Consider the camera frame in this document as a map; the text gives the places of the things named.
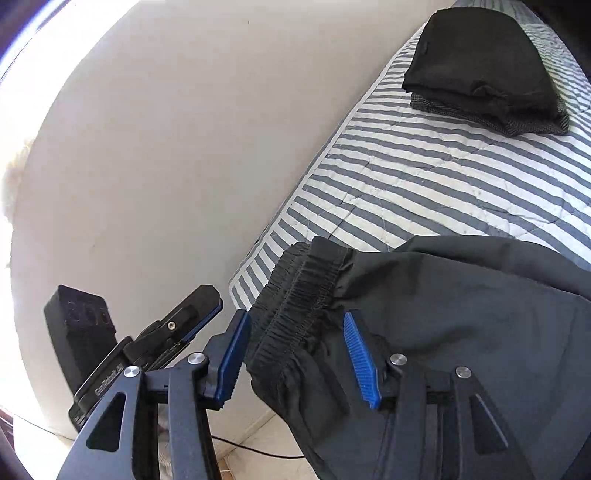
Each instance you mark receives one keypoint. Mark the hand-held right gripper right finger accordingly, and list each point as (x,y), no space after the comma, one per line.
(362,360)

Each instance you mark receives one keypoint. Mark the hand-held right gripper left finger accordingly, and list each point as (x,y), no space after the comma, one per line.
(233,355)

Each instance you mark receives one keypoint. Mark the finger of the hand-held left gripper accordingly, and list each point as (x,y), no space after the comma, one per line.
(198,300)

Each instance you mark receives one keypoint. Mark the dark grey pants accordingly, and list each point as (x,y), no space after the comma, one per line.
(461,300)

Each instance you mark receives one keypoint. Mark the folded black pants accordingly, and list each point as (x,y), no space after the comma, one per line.
(475,50)

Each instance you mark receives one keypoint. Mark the striped bed quilt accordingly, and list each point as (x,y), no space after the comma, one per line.
(415,184)

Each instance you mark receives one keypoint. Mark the folded textured grey garment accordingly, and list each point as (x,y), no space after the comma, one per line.
(531,128)

